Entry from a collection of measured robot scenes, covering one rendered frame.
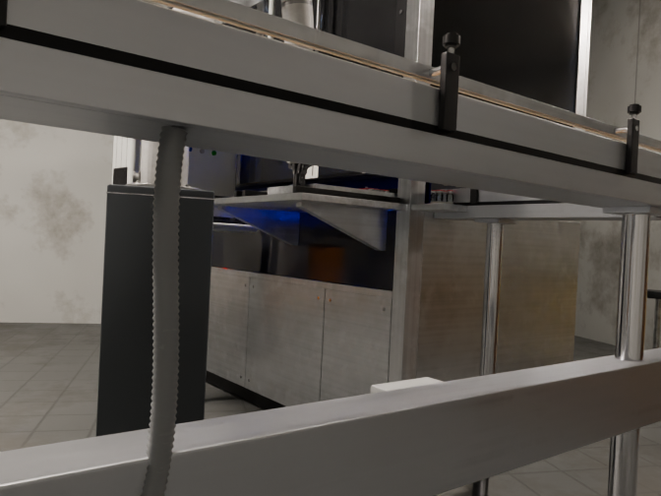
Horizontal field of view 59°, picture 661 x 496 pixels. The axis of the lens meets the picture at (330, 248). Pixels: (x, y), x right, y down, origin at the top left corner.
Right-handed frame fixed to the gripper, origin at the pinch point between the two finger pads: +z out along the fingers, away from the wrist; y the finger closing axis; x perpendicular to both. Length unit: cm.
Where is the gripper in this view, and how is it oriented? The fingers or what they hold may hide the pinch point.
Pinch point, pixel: (299, 181)
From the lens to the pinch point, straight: 173.4
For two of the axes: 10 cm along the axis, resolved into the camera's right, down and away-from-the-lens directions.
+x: -7.9, -0.4, -6.1
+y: -6.1, -0.4, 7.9
